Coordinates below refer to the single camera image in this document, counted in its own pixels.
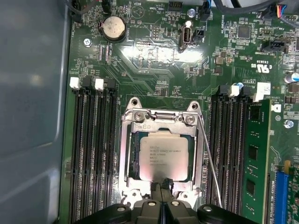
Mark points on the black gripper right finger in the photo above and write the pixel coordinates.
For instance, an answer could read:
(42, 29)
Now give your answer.
(180, 213)

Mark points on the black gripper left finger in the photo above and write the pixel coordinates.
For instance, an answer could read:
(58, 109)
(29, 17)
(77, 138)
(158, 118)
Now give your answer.
(147, 212)

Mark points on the silver CPU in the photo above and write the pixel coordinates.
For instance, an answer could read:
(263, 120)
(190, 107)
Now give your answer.
(163, 158)

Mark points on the metal locking lever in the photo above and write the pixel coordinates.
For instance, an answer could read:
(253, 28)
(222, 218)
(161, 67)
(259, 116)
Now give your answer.
(208, 158)
(123, 144)

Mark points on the CPU socket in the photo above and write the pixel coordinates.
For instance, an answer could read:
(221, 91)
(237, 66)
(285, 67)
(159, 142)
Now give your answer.
(189, 194)

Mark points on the black RAM slot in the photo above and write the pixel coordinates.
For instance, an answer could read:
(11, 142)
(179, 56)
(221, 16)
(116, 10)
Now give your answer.
(99, 151)
(237, 151)
(111, 151)
(215, 151)
(225, 151)
(87, 151)
(76, 151)

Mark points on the blue expansion slot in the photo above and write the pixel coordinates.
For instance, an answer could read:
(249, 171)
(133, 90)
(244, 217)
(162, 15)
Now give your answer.
(281, 198)

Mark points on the green RAM stick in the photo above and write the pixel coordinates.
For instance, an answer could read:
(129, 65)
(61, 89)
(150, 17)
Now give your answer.
(255, 133)

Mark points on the silver screw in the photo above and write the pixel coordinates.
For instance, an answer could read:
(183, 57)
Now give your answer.
(289, 123)
(87, 42)

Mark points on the silver blue capacitor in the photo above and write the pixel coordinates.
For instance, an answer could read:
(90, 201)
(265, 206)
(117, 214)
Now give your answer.
(239, 85)
(292, 77)

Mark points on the green motherboard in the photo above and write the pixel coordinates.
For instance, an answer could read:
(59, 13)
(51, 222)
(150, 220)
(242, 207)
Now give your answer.
(163, 70)

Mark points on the black PC case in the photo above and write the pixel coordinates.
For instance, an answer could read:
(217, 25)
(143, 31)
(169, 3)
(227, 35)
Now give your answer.
(30, 116)

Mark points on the silver USB connector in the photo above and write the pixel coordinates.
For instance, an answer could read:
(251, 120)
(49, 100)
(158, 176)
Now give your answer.
(185, 37)

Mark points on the round coin battery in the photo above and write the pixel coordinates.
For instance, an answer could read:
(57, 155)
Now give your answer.
(113, 28)

